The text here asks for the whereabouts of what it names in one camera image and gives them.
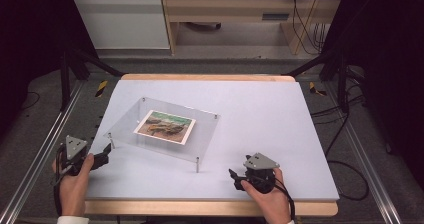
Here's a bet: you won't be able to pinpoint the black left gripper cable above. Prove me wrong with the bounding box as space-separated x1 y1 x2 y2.
52 143 66 217

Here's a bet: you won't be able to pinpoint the wooden table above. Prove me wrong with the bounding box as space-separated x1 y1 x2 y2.
84 73 340 218

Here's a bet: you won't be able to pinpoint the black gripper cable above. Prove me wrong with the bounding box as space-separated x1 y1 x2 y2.
52 143 66 217
272 175 298 222

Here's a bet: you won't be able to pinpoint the clear acrylic photo frame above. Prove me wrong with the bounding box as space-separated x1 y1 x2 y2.
103 96 221 174

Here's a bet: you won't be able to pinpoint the printed photo card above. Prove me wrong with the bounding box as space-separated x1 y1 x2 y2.
132 109 197 146

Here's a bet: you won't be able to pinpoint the black floor cable loop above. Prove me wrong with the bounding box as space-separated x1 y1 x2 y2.
323 112 372 202

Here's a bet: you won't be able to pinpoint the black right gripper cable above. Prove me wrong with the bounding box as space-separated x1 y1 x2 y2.
272 175 298 222

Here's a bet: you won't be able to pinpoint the white cabinet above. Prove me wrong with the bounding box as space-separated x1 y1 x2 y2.
67 0 171 51

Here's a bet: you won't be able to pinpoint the wooden desk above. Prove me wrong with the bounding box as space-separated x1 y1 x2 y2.
159 0 348 56

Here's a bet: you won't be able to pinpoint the black metal stand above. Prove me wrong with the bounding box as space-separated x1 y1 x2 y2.
59 0 125 112
286 0 351 113

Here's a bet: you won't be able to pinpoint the person's right hand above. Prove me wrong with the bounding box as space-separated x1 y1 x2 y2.
240 167 293 224

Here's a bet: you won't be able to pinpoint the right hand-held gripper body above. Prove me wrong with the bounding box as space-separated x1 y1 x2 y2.
243 152 281 195

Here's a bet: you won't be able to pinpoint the person's left hand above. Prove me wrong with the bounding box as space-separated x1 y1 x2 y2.
51 153 96 218

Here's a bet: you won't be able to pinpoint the black hanging wall cables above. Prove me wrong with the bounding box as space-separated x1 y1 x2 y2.
290 0 328 56

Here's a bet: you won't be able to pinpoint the aluminium floor rail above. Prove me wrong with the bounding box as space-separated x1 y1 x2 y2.
324 82 404 224
0 80 86 224

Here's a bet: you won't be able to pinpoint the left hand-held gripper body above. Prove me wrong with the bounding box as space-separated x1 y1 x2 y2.
58 135 98 177

